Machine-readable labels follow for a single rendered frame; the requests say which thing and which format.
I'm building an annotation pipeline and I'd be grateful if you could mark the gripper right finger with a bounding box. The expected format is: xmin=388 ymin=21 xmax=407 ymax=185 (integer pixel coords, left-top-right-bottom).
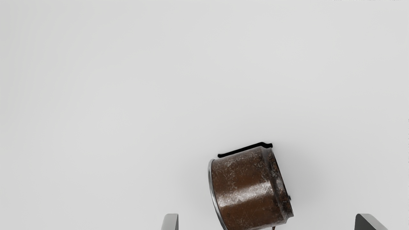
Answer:
xmin=355 ymin=214 xmax=389 ymax=230

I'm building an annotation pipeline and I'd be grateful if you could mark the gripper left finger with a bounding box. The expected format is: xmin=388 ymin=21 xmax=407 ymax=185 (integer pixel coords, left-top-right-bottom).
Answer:
xmin=161 ymin=214 xmax=179 ymax=230

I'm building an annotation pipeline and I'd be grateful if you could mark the rusty brown metal mug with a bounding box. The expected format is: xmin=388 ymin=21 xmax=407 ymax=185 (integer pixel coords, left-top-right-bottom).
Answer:
xmin=208 ymin=146 xmax=294 ymax=230

